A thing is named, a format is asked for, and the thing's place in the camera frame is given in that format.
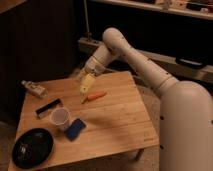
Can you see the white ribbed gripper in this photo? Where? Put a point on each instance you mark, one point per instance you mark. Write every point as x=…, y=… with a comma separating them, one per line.
x=95, y=65

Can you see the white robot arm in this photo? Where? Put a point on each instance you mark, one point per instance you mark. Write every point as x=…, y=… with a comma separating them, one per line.
x=186, y=107

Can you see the blue sponge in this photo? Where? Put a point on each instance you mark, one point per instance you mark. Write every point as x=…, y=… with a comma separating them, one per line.
x=74, y=129

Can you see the white black sponge block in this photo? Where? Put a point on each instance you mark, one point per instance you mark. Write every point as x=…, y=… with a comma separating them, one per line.
x=39, y=112

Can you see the black ceramic bowl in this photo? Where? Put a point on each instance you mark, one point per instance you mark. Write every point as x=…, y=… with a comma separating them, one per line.
x=32, y=148

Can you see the orange carrot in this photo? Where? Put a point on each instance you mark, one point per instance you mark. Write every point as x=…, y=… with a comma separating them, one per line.
x=93, y=96

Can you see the metal pole stand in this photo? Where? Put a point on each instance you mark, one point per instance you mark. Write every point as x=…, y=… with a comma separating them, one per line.
x=88, y=33

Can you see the wooden table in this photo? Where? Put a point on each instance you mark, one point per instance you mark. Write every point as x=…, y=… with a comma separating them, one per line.
x=117, y=126

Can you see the clear plastic cup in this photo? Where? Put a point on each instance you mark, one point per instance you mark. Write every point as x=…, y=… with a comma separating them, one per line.
x=60, y=117

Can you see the white tube bottle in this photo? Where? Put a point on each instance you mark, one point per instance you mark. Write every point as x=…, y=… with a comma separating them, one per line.
x=34, y=89

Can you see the long grey case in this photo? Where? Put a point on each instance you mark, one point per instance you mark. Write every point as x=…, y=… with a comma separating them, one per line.
x=168, y=63

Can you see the black case handle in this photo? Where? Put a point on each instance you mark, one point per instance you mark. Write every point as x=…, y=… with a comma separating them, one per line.
x=190, y=64

